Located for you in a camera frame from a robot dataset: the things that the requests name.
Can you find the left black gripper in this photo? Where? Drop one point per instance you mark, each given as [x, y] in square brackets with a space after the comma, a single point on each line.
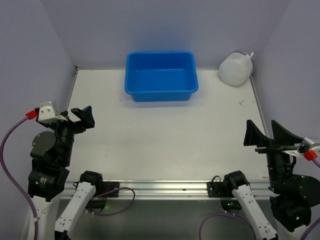
[69, 122]

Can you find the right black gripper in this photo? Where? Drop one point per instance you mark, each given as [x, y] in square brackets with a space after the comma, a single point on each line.
[272, 149]

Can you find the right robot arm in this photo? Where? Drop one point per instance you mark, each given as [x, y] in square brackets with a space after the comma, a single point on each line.
[295, 194]

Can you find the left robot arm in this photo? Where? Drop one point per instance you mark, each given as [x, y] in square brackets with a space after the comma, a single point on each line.
[51, 155]

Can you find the blue plastic tub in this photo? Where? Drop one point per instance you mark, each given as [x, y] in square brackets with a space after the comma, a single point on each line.
[160, 76]

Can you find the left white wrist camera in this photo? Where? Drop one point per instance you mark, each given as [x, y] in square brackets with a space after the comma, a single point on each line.
[47, 113]

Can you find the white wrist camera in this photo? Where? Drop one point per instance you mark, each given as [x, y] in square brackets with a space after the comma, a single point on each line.
[47, 113]
[309, 149]

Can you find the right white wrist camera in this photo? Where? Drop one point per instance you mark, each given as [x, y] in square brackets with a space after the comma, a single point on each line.
[309, 149]

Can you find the aluminium mounting rail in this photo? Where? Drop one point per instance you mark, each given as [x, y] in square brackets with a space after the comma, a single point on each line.
[170, 189]

